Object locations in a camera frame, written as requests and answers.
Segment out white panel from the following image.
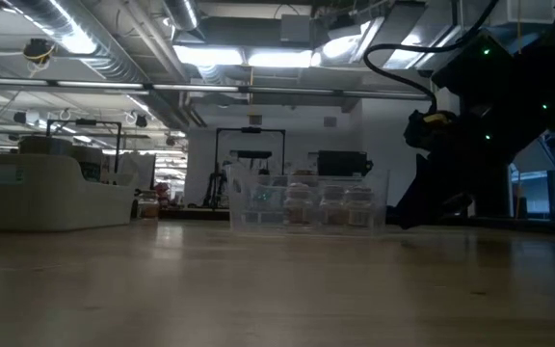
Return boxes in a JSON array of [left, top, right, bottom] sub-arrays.
[[116, 151, 157, 213]]

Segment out small glass spice jar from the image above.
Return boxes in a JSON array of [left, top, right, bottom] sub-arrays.
[[347, 186, 376, 227], [319, 184, 350, 227], [284, 181, 316, 227], [136, 189, 161, 221]]

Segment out tall black box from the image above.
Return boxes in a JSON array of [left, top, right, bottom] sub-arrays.
[[472, 163, 511, 219]]

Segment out yellow black cable reel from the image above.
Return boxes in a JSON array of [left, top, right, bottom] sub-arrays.
[[21, 37, 58, 67]]

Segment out white opaque plastic bin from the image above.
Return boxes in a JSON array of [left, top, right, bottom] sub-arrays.
[[0, 152, 138, 231]]

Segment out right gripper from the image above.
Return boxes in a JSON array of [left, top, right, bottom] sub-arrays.
[[386, 128, 511, 231]]

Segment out ceiling light panel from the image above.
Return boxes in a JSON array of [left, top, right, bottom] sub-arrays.
[[247, 47, 315, 68], [173, 44, 246, 67]]

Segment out silver spiral ventilation duct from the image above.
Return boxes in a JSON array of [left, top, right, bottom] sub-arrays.
[[161, 0, 200, 31], [2, 0, 151, 84]]

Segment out clear plastic bin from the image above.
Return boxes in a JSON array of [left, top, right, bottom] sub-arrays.
[[226, 163, 390, 237]]

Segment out black equipment box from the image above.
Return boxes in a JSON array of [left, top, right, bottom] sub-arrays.
[[318, 149, 374, 177]]

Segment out grey ceiling box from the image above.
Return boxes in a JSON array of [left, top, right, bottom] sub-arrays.
[[279, 13, 312, 44]]

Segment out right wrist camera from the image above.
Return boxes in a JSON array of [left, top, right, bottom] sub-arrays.
[[404, 109, 457, 151]]

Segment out horizontal metal ceiling pipe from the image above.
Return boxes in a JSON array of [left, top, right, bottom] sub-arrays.
[[0, 75, 434, 101]]

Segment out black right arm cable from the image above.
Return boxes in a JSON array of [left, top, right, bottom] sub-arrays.
[[362, 0, 501, 113]]

